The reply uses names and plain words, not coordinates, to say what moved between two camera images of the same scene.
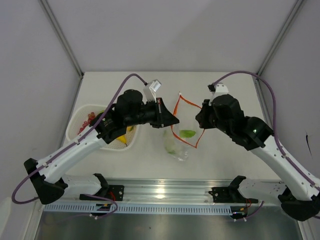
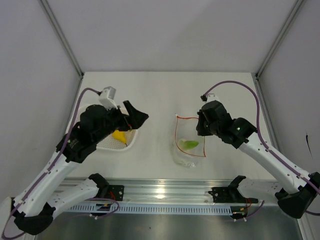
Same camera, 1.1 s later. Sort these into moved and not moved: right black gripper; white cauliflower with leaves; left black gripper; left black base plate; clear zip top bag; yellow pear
Moved: white cauliflower with leaves; right black gripper; clear zip top bag; left black gripper
Not moved: yellow pear; left black base plate
